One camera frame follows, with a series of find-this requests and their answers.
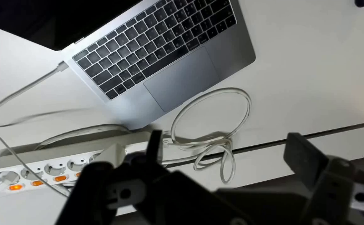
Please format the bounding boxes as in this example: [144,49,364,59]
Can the white power strip orange switches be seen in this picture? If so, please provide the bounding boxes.
[0,140,154,203]

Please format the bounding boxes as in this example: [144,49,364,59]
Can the grey laptop with stickers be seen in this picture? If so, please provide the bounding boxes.
[0,0,256,130]

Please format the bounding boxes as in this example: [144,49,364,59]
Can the white coiled cable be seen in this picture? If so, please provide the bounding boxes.
[161,86,253,185]

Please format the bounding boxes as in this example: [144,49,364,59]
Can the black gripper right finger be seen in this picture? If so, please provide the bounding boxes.
[283,133,329,190]

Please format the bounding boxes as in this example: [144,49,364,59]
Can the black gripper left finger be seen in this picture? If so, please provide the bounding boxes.
[147,130,163,164]

